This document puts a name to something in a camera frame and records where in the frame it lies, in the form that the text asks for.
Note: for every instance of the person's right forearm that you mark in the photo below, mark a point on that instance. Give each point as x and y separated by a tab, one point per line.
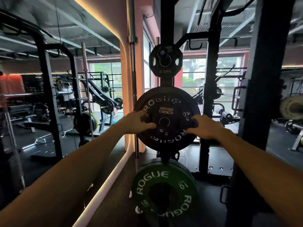
260	172

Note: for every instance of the slim black rack post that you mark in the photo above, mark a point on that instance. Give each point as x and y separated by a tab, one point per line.
211	80

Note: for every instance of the person's left thumb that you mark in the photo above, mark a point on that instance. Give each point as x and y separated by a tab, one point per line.
148	126

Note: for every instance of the cream weight plate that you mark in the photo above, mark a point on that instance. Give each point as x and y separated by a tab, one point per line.
292	107

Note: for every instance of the thick black rack post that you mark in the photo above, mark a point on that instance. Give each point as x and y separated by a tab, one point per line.
262	92

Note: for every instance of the green bumper plate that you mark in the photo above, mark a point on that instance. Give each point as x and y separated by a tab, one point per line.
142	184

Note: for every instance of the large window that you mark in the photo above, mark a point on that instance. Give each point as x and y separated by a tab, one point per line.
194	73

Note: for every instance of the small black twelve-sided weight plate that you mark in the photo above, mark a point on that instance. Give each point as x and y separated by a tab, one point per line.
165	68

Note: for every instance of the black plate storage upright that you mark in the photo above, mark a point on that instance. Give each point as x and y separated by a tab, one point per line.
167	21

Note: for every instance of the person's left hand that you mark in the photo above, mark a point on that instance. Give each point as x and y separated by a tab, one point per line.
133	122

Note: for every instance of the person's right hand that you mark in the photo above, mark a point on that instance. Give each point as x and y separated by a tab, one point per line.
208	128

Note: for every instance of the silver barbell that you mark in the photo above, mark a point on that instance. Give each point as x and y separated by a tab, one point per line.
134	68

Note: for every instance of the black lettered grip weight plate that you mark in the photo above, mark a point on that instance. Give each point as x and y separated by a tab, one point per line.
169	118

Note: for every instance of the large black bumper plate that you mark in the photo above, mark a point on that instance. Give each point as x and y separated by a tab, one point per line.
170	93

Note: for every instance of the large wall mirror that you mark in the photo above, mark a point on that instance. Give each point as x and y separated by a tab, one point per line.
47	80

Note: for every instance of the warm light strip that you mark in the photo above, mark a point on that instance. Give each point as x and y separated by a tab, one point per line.
126	92

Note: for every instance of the barbell sleeve with black collar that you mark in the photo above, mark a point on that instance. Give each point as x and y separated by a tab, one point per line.
227	115

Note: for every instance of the person's right thumb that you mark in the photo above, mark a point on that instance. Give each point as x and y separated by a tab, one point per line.
191	131

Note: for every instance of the person's left forearm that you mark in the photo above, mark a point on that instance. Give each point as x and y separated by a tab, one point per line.
71	174

